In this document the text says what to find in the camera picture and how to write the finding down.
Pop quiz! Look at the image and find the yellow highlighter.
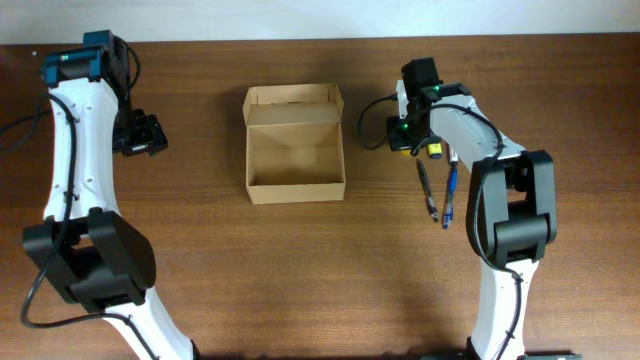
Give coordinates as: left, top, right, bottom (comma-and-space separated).
427, 143, 443, 159

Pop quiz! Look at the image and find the black capped whiteboard marker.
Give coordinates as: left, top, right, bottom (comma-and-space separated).
448, 146, 459, 166

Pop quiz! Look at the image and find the black ballpoint pen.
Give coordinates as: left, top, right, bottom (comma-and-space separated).
416, 159, 439, 223

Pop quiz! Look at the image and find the blue ballpoint pen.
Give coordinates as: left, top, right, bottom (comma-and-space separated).
443, 165, 458, 230

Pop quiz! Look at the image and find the brown cardboard box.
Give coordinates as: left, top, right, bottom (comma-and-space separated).
243, 83, 346, 205

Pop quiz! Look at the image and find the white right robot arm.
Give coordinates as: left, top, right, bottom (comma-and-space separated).
388, 57, 557, 360

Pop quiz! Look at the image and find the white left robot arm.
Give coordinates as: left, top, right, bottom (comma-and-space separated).
20, 30, 200, 359

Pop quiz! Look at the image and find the black right camera cable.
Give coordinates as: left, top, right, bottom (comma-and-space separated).
356, 94, 401, 151

